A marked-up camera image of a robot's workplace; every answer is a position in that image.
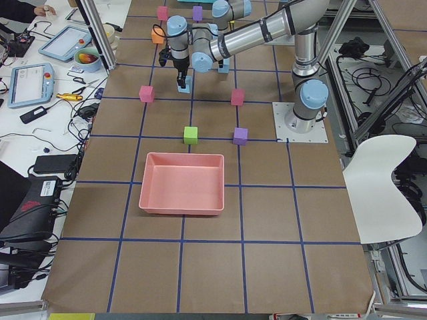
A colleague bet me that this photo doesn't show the teach pendant far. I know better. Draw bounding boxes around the teach pendant far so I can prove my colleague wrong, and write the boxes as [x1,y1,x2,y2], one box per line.
[38,26,92,61]

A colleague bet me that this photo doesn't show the pink block far left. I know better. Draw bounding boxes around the pink block far left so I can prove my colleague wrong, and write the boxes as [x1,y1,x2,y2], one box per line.
[139,85,155,103]

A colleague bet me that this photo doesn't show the white chair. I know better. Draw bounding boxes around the white chair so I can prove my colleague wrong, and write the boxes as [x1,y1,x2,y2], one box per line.
[343,135,422,244]

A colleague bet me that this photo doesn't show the purple block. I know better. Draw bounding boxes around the purple block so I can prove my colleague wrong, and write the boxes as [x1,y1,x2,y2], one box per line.
[192,6,203,22]
[233,127,248,146]

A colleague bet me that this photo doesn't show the yellow screwdriver handle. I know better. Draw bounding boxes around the yellow screwdriver handle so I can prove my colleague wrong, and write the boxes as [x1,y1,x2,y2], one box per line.
[56,93,83,101]

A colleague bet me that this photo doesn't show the dark pink block near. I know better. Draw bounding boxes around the dark pink block near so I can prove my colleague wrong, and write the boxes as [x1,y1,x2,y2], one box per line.
[230,89,246,106]

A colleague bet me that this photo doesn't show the pink tray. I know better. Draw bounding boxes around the pink tray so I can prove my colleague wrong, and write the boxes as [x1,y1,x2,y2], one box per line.
[139,152,225,216]

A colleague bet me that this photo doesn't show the black power adapter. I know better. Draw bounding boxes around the black power adapter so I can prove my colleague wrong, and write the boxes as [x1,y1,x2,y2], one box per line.
[19,106,48,124]

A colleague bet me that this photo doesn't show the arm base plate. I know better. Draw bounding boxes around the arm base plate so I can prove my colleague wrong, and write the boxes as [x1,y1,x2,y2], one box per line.
[272,102,328,143]

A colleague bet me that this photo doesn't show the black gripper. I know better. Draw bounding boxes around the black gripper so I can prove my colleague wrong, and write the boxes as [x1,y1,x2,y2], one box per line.
[158,46,189,89]

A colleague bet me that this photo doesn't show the scissors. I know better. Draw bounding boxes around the scissors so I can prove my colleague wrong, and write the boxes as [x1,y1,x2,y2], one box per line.
[71,79,97,95]

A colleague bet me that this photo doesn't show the purple block right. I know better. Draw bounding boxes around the purple block right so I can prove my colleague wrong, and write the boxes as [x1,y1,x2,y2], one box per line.
[192,6,203,22]

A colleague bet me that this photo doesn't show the orange block far right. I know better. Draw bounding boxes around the orange block far right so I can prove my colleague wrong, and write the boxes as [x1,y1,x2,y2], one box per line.
[151,26,165,44]

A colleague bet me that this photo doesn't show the bowl with red fruit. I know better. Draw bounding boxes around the bowl with red fruit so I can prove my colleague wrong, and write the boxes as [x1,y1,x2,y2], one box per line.
[74,47,102,73]

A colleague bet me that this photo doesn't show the aluminium frame post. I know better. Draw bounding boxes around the aluminium frame post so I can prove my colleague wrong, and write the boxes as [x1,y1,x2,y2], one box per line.
[76,0,116,71]

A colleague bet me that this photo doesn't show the bowl with lemon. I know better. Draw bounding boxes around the bowl with lemon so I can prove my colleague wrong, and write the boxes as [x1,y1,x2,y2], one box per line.
[103,23,115,44]

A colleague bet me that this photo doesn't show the green block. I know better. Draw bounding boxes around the green block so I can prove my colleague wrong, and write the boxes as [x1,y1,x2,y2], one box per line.
[183,126,198,145]

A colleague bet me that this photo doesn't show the purple block left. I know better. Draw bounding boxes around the purple block left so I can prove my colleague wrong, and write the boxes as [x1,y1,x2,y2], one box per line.
[233,127,248,146]

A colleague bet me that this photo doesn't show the teach pendant near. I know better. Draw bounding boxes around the teach pendant near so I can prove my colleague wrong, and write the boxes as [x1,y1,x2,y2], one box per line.
[7,63,55,109]

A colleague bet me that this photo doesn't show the light blue block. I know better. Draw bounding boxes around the light blue block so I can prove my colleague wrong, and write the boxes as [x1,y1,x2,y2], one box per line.
[177,76,193,94]
[218,59,230,74]

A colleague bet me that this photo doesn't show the teach pendant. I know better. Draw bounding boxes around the teach pendant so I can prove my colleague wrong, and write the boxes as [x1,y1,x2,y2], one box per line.
[7,63,55,109]
[38,26,92,61]

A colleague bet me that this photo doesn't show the pink block far right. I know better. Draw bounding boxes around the pink block far right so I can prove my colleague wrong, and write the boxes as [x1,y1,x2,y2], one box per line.
[157,6,169,21]

